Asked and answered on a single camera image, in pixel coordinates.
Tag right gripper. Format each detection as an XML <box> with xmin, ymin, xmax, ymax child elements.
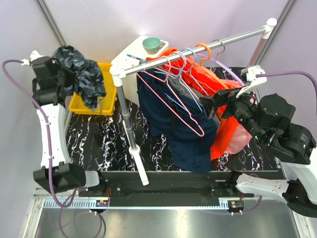
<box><xmin>198</xmin><ymin>81</ymin><xmax>265</xmax><ymax>141</ymax></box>

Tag dark patterned shorts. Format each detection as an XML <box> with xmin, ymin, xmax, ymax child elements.
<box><xmin>52</xmin><ymin>45</ymin><xmax>106</xmax><ymax>111</ymax></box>

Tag pink wire hanger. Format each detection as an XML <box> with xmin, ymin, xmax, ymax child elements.
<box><xmin>161</xmin><ymin>48</ymin><xmax>192</xmax><ymax>83</ymax></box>
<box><xmin>137</xmin><ymin>57</ymin><xmax>205</xmax><ymax>137</ymax></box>

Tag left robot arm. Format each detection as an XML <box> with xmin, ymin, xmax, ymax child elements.
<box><xmin>30</xmin><ymin>56</ymin><xmax>107</xmax><ymax>196</ymax></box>

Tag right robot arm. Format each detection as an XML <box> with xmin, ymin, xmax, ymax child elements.
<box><xmin>200</xmin><ymin>89</ymin><xmax>317</xmax><ymax>218</ymax></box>

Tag orange knit shorts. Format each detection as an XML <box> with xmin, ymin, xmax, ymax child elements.
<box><xmin>159</xmin><ymin>63</ymin><xmax>240</xmax><ymax>161</ymax></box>

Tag navy blue shorts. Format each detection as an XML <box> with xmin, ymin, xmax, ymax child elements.
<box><xmin>137</xmin><ymin>68</ymin><xmax>218</xmax><ymax>173</ymax></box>

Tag grey shorts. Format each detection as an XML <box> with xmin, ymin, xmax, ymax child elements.
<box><xmin>168</xmin><ymin>77</ymin><xmax>220</xmax><ymax>129</ymax></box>

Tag lilac plastic hanger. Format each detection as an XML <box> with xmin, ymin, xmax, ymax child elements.
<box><xmin>209</xmin><ymin>58</ymin><xmax>245</xmax><ymax>86</ymax></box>

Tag orange plastic hanger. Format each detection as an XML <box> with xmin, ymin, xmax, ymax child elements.
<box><xmin>195</xmin><ymin>42</ymin><xmax>212</xmax><ymax>66</ymax></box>

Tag pink mesh shorts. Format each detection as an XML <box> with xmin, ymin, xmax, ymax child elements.
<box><xmin>222</xmin><ymin>79</ymin><xmax>257</xmax><ymax>155</ymax></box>

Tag grey metal hanger hook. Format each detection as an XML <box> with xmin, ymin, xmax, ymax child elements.
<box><xmin>210</xmin><ymin>39</ymin><xmax>226</xmax><ymax>61</ymax></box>

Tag yellow plastic tray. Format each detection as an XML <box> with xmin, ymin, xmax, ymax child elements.
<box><xmin>68</xmin><ymin>62</ymin><xmax>117</xmax><ymax>116</ymax></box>

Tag white and steel clothes rack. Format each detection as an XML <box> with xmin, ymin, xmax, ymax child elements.
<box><xmin>110</xmin><ymin>18</ymin><xmax>277</xmax><ymax>186</ymax></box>

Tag blue pen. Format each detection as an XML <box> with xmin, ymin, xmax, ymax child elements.
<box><xmin>126</xmin><ymin>54</ymin><xmax>146</xmax><ymax>61</ymax></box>

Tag green ceramic cup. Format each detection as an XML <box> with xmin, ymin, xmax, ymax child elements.
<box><xmin>142</xmin><ymin>37</ymin><xmax>165</xmax><ymax>55</ymax></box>

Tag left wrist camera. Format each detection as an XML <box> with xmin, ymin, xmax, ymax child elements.
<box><xmin>21</xmin><ymin>50</ymin><xmax>48</xmax><ymax>66</ymax></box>

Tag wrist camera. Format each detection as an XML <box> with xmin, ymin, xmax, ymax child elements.
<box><xmin>236</xmin><ymin>65</ymin><xmax>267</xmax><ymax>98</ymax></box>
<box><xmin>21</xmin><ymin>50</ymin><xmax>48</xmax><ymax>66</ymax></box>

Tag blue wire hanger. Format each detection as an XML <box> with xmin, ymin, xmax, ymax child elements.
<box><xmin>169</xmin><ymin>56</ymin><xmax>207</xmax><ymax>112</ymax></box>

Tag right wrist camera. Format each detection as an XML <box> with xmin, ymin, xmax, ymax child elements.
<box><xmin>236</xmin><ymin>65</ymin><xmax>267</xmax><ymax>98</ymax></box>

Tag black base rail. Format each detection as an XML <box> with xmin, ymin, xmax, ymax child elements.
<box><xmin>79</xmin><ymin>170</ymin><xmax>285</xmax><ymax>206</ymax></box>

